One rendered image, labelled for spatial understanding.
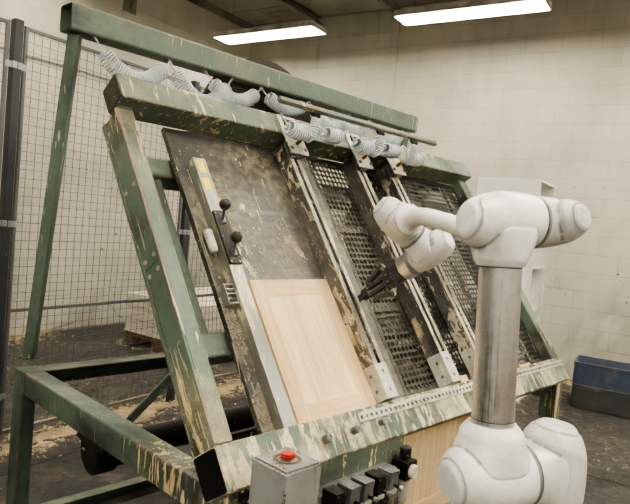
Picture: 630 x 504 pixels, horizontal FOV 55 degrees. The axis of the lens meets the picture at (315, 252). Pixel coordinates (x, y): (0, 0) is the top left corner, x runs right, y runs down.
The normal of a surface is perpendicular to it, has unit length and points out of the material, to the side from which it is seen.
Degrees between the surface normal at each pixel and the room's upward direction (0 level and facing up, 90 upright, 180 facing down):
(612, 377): 90
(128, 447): 90
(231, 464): 54
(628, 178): 90
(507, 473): 84
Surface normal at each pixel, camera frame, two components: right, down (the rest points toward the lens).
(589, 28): -0.54, 0.00
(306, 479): 0.72, 0.11
